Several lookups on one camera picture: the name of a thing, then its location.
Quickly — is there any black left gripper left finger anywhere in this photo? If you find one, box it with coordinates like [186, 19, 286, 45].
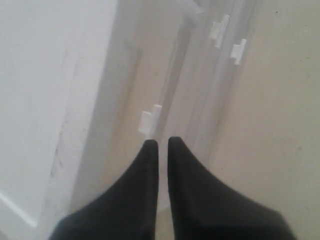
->
[49, 139, 159, 240]

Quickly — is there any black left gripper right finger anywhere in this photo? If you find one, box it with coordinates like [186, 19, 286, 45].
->
[167, 136, 296, 240]

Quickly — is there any white plastic drawer cabinet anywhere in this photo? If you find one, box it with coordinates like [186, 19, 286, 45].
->
[0, 0, 256, 240]

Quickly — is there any clear middle wide drawer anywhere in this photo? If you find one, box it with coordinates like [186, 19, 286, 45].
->
[159, 14, 231, 151]

